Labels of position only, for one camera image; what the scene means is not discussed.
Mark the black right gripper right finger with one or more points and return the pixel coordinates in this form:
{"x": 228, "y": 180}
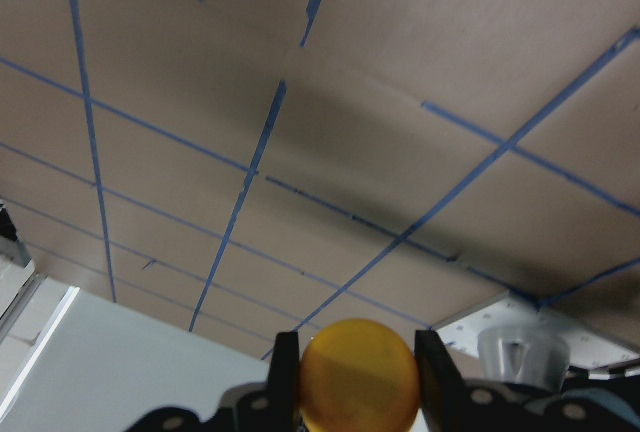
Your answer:
{"x": 442, "y": 387}

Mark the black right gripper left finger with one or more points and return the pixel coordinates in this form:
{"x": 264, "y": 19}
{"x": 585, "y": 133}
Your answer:
{"x": 282, "y": 382}

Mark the yellow push button switch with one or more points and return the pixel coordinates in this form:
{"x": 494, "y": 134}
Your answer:
{"x": 358, "y": 375}

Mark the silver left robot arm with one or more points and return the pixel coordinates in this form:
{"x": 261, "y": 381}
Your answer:
{"x": 525, "y": 356}

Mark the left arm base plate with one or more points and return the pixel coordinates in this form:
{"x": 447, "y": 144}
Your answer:
{"x": 591, "y": 352}

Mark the aluminium rail bottom left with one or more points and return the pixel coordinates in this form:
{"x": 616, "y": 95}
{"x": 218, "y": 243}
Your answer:
{"x": 23, "y": 308}

